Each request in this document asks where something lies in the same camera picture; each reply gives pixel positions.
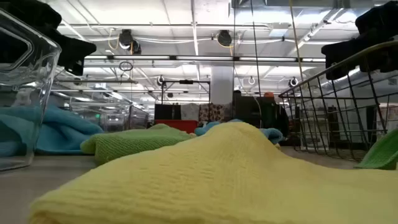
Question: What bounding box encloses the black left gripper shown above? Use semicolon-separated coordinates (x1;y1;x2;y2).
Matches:
57;34;97;77

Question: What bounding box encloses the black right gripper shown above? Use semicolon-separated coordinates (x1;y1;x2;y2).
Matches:
321;30;398;81

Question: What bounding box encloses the blue microfiber towel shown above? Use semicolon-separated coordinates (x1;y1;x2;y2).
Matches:
194;118;284;145
0;104;104;156

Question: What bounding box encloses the green microfiber towel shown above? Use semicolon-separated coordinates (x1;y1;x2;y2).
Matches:
354;129;398;170
80;123;196;166

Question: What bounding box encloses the yellow microfiber towel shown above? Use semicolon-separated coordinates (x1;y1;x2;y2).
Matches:
28;121;398;224

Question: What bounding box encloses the wide clear plastic bin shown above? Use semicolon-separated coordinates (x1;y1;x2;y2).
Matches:
0;7;62;172

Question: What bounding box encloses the narrow clear plastic bin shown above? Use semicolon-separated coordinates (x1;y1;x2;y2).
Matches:
101;104;150;132

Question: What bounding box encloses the black monitor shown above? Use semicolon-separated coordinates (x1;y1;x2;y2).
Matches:
154;103;182;121

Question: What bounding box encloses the red plastic crate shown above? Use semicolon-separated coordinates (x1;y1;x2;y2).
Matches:
154;119;199;134

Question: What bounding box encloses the white square column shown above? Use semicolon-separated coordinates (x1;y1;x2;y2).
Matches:
210;65;234;105

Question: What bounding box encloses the long ceiling light bar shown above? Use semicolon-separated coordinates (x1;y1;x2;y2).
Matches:
83;55;326;62

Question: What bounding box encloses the patterned fabric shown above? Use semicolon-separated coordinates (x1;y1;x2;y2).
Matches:
198;103;233;123

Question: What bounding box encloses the yellow cable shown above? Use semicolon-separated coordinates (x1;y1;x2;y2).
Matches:
288;0;304;82

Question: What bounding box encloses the black ceiling cable reel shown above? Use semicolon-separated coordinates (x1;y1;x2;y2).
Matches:
118;29;142;55
216;29;233;47

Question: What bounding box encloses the metal wire basket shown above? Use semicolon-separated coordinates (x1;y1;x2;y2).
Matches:
278;40;398;164

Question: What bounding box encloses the black camera rig frame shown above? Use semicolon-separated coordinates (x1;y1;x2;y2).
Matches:
160;79;211;105

